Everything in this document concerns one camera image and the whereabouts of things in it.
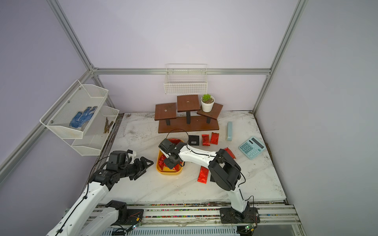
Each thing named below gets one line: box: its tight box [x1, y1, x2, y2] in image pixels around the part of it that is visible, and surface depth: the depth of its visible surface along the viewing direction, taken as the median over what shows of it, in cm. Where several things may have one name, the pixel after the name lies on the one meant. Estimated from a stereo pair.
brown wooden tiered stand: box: [154, 94, 224, 134], surface depth 103 cm
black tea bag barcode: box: [188, 135, 200, 146], surface depth 107 cm
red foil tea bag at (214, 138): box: [210, 131, 220, 146], surface depth 106 cm
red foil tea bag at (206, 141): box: [201, 134, 211, 147], surface depth 106 cm
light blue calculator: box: [238, 136, 266, 160], surface depth 100 cm
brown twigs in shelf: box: [103, 117, 114, 134], surface depth 95 cm
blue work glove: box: [69, 106, 97, 129], surface depth 78 cm
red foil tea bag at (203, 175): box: [196, 165, 210, 185], surface depth 88 cm
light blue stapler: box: [226, 121, 233, 142], surface depth 106 cm
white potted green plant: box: [200, 93, 216, 113], surface depth 97 cm
